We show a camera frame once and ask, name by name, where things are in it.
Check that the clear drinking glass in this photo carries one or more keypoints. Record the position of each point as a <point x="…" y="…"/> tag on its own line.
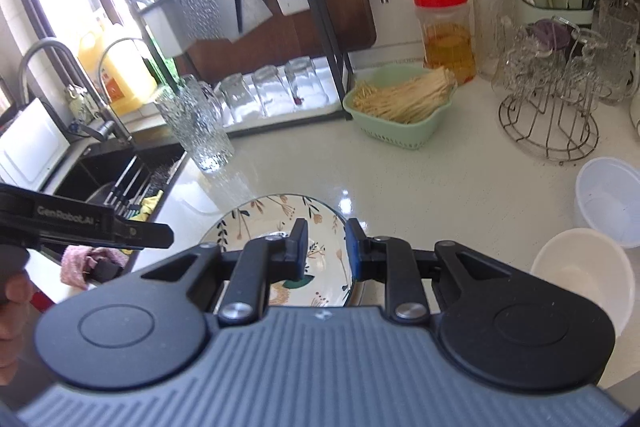
<point x="235" y="99"/>
<point x="270" y="92"/>
<point x="307" y="82"/>

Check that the white electric pot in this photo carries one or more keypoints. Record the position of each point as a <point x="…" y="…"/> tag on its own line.
<point x="635" y="112"/>

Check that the yellow detergent bottle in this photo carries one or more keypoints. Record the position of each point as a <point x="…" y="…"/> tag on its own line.
<point x="125" y="77"/>

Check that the white drip tray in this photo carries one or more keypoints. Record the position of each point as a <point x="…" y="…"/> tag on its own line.
<point x="320" y="112"/>

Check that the red-lidded plastic jar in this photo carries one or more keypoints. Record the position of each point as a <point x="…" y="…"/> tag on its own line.
<point x="445" y="42"/>

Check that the purple cup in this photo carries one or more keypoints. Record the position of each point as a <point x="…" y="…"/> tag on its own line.
<point x="552" y="34"/>

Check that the white printed cup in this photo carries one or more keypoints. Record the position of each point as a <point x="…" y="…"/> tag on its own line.
<point x="82" y="104"/>

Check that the small steel faucet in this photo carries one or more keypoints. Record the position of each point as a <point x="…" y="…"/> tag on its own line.
<point x="120" y="42"/>

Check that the green plastic basket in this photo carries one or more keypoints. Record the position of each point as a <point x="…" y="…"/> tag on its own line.
<point x="400" y="134"/>

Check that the textured glass mug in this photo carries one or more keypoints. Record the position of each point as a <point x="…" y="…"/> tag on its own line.
<point x="200" y="127"/>

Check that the yellow cloth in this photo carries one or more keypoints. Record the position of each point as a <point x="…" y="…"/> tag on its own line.
<point x="145" y="207"/>

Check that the dry noodles bundle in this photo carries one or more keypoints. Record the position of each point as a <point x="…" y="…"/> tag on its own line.
<point x="405" y="99"/>

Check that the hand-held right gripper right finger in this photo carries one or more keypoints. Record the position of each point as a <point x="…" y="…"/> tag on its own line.
<point x="354" y="249"/>

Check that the stemmed glass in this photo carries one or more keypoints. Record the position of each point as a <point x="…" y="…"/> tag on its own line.
<point x="515" y="57"/>
<point x="585" y="67"/>

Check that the green bottle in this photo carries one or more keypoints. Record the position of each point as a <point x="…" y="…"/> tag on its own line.
<point x="160" y="74"/>

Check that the pink cloth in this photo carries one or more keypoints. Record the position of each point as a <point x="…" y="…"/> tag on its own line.
<point x="77" y="267"/>

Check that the tall steel faucet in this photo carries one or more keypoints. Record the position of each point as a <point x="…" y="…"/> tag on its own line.
<point x="42" y="49"/>

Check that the white rectangular board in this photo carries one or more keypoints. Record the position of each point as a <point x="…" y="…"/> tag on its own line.
<point x="30" y="147"/>

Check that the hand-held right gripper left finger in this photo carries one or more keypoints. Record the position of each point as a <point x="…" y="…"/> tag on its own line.
<point x="299" y="252"/>

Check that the cream ceramic bowl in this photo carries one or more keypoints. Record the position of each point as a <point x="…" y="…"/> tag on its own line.
<point x="582" y="272"/>

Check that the person's left hand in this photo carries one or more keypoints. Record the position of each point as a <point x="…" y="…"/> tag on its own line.
<point x="17" y="307"/>

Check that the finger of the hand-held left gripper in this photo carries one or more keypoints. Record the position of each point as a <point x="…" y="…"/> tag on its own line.
<point x="145" y="234"/>

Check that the pale blue plastic bowl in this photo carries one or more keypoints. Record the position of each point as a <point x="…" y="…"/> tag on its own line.
<point x="607" y="202"/>

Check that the floral dark-rimmed plate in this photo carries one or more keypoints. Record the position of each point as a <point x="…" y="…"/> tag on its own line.
<point x="260" y="217"/>

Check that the black sink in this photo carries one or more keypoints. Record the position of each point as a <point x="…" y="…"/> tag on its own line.
<point x="100" y="167"/>

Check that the tall clear glass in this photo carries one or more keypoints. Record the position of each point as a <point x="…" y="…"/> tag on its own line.
<point x="489" y="37"/>

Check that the ribbed glass mug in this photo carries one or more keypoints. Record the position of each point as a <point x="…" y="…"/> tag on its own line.
<point x="620" y="52"/>

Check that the steel wool scrubber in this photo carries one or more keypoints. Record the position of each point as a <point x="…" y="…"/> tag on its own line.
<point x="162" y="177"/>

